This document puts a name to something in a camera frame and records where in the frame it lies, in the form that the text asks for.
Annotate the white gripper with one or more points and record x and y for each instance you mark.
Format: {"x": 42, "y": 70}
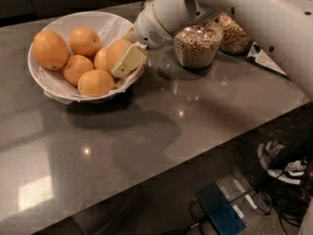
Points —
{"x": 148, "y": 26}

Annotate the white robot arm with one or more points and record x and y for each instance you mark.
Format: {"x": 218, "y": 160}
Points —
{"x": 282, "y": 28}

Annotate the plastic liner in bowl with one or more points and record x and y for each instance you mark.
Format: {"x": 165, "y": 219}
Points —
{"x": 111, "y": 26}

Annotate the small middle orange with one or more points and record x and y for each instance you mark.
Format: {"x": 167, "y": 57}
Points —
{"x": 76, "y": 66}

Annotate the white bowl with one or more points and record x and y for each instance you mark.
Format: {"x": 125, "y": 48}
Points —
{"x": 65, "y": 92}

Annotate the large left orange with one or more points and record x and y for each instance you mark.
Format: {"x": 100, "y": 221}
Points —
{"x": 50, "y": 50}

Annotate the middle cereal glass jar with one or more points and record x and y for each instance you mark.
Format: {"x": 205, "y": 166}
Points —
{"x": 196, "y": 46}

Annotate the right cereal glass jar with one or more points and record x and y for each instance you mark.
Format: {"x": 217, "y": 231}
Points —
{"x": 235, "y": 39}

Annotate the allergens information card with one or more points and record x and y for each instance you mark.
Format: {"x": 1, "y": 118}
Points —
{"x": 258, "y": 57}

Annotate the blue box on floor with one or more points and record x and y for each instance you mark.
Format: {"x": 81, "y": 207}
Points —
{"x": 219, "y": 211}

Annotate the white black sneaker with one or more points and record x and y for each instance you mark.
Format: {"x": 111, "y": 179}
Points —
{"x": 291, "y": 173}

